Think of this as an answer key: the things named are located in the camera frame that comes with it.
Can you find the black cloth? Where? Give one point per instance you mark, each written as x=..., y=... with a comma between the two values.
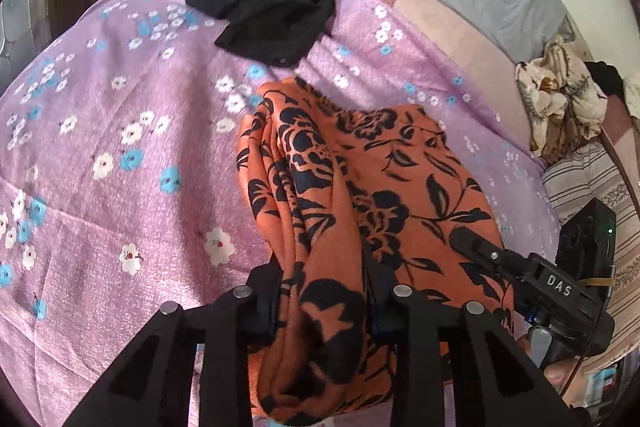
x=270, y=2

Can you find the frosted glass window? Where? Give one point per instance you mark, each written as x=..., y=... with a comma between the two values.
x=25, y=17

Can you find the crumpled cream floral cloth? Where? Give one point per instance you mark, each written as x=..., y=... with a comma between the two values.
x=560, y=102

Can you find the person's right hand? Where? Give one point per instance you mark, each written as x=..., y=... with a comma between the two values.
x=557, y=372

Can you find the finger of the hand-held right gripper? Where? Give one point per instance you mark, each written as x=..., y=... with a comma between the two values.
x=482, y=249

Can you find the striped pillow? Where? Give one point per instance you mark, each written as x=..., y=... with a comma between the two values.
x=600, y=177

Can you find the pink mattress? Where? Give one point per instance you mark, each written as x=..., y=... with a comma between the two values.
x=440, y=22

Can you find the dark cloth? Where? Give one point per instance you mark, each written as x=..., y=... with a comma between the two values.
x=606, y=79

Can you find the purple floral bedsheet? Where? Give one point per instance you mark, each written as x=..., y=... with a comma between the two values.
x=125, y=147

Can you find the orange black floral garment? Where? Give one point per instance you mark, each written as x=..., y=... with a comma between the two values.
x=400, y=187

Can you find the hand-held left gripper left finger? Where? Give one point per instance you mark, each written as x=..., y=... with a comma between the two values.
x=261, y=294

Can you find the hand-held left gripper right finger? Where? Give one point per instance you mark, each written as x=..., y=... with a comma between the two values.
x=382, y=302

